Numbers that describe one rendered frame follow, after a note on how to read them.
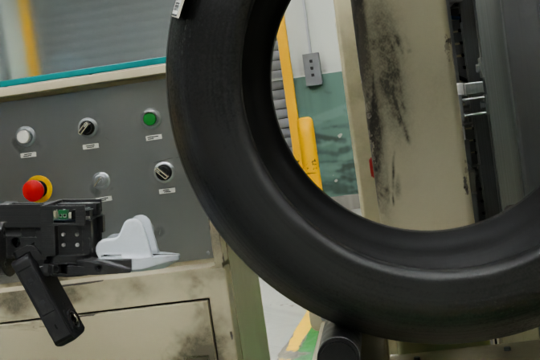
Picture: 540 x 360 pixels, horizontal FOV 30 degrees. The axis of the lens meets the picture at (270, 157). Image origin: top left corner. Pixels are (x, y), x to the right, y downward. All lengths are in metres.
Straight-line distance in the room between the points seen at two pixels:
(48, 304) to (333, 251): 0.35
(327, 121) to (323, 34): 0.88
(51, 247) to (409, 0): 0.59
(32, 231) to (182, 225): 0.70
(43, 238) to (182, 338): 0.72
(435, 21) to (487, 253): 0.33
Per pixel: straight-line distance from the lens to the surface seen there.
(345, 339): 1.06
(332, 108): 10.23
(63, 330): 1.19
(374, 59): 1.40
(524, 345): 1.41
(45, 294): 1.19
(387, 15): 1.40
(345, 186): 10.27
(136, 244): 1.15
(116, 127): 1.87
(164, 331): 1.85
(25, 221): 1.19
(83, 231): 1.16
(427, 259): 1.30
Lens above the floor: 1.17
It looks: 3 degrees down
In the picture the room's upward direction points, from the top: 8 degrees counter-clockwise
